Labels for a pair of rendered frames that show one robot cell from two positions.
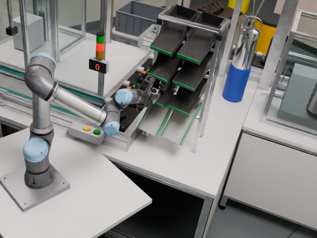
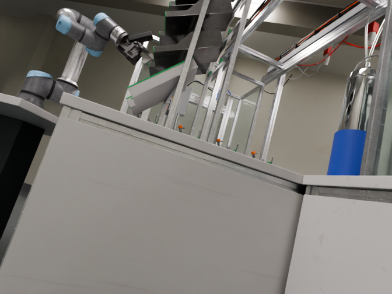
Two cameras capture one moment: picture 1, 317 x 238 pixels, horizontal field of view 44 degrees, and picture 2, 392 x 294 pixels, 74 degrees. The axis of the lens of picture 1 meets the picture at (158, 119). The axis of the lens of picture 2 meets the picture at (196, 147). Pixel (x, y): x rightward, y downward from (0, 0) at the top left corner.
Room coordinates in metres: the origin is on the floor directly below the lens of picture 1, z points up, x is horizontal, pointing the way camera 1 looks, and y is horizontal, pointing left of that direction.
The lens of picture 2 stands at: (1.50, -1.09, 0.70)
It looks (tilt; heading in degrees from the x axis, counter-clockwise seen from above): 11 degrees up; 59
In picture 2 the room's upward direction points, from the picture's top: 16 degrees clockwise
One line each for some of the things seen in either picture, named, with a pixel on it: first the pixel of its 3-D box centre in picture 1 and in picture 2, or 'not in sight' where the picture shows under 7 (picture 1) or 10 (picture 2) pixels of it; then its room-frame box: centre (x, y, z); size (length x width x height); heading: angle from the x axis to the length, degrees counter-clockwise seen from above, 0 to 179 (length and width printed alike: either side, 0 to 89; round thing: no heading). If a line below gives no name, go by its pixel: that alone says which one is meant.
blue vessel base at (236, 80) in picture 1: (236, 81); (349, 166); (2.58, -0.54, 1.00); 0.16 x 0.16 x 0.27
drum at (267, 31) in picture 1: (266, 43); not in sight; (4.92, -1.27, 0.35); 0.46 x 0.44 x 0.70; 49
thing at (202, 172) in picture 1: (142, 97); (212, 175); (2.41, 0.14, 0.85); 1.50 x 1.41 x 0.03; 73
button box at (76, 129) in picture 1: (86, 132); not in sight; (1.80, 0.41, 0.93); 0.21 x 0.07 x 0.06; 73
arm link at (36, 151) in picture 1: (36, 153); (38, 84); (1.43, 0.58, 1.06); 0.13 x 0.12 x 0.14; 8
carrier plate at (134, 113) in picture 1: (115, 114); not in sight; (1.98, 0.27, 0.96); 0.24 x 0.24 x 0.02; 73
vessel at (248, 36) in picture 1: (246, 42); (361, 94); (2.58, -0.54, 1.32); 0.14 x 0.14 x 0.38
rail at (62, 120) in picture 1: (64, 119); not in sight; (1.92, 0.58, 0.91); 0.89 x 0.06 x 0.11; 73
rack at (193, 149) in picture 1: (183, 81); (200, 68); (2.00, -0.11, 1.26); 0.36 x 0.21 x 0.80; 73
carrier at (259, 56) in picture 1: (269, 57); not in sight; (3.04, -0.85, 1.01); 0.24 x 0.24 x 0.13; 73
